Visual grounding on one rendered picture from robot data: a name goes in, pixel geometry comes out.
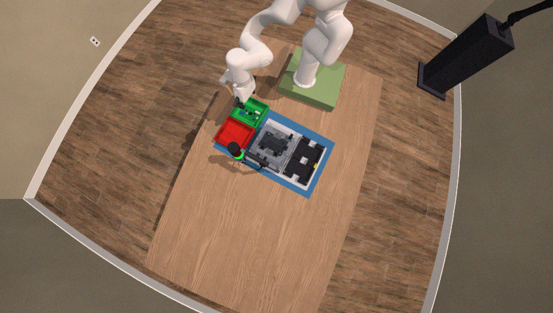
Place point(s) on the green open bin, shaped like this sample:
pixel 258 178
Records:
pixel 253 103

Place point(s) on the red bin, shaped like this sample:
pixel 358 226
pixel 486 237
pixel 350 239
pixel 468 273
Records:
pixel 234 131

